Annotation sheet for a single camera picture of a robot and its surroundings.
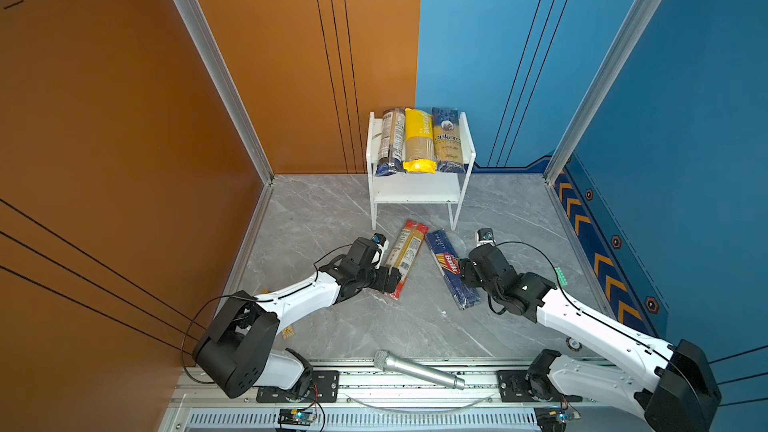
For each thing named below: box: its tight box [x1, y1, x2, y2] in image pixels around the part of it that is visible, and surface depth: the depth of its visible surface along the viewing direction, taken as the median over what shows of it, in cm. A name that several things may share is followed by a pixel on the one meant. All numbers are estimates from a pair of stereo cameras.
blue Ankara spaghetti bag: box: [432, 107, 466, 174], surface depth 81 cm
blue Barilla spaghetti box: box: [426, 229, 481, 311], surface depth 93 cm
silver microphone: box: [374, 350, 466, 391], surface depth 76 cm
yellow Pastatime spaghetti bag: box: [403, 108, 437, 174], surface depth 81 cm
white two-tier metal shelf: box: [366, 107, 476, 231], surface depth 82 cm
